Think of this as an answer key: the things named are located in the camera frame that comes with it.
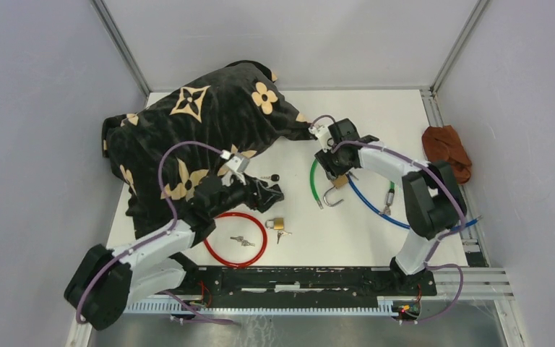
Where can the green cable lock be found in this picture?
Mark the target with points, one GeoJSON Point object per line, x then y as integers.
{"type": "Point", "coordinates": [388, 200]}

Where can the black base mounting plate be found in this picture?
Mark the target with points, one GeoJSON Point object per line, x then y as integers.
{"type": "Point", "coordinates": [301, 287]}

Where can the blue cable lock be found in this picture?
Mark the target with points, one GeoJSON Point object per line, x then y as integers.
{"type": "Point", "coordinates": [392, 220]}

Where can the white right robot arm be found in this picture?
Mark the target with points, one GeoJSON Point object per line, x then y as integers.
{"type": "Point", "coordinates": [434, 205]}

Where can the white toothed cable duct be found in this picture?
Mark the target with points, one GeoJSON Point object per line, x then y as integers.
{"type": "Point", "coordinates": [167, 305]}

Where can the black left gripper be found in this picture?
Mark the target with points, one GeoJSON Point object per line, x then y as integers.
{"type": "Point", "coordinates": [264, 199]}

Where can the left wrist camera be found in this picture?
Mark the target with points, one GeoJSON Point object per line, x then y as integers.
{"type": "Point", "coordinates": [235, 164]}

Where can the large brass padlock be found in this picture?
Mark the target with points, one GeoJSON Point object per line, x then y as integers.
{"type": "Point", "coordinates": [337, 184]}

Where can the black floral patterned cloth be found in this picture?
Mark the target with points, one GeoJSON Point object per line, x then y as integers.
{"type": "Point", "coordinates": [164, 151]}

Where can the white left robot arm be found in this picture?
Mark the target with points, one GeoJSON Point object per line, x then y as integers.
{"type": "Point", "coordinates": [107, 280]}

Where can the brown crumpled cloth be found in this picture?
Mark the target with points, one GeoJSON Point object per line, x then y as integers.
{"type": "Point", "coordinates": [444, 143]}

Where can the small brass padlock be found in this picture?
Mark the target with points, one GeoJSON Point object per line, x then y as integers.
{"type": "Point", "coordinates": [277, 224]}

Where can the red lock keys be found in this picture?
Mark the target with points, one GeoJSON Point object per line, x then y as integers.
{"type": "Point", "coordinates": [242, 241]}

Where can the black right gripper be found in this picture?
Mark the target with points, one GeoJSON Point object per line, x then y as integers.
{"type": "Point", "coordinates": [332, 171]}

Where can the black head padlock key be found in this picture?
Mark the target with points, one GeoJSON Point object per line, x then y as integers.
{"type": "Point", "coordinates": [273, 177]}

